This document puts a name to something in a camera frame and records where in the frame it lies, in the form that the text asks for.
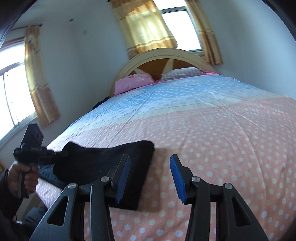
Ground left forearm dark sleeve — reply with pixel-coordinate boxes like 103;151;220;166
1;169;23;240

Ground yellow left curtain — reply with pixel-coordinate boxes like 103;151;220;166
24;26;61;128

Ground left window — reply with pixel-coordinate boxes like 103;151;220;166
1;42;37;145

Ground yellow curtain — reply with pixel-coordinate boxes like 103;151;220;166
110;0;178;59
24;26;61;128
185;0;224;65

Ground centre window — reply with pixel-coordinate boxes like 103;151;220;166
154;0;202;52

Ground window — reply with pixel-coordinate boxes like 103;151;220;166
154;0;202;52
1;42;37;145

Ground cream arched wooden headboard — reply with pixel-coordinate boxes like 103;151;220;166
109;47;218;97

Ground striped pillow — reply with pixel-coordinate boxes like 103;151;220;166
161;67;205;81

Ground yellow centre curtain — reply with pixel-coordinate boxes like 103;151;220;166
110;0;178;59

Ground person's left hand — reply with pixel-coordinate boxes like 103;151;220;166
7;161;39;198

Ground pink pillow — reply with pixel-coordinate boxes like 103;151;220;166
114;73;154;96

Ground yellow right curtain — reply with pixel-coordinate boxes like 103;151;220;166
185;0;224;65

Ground polka dot bed sheet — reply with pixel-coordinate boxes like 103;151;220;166
48;75;295;240

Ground black pants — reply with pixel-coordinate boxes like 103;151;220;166
39;141;154;210

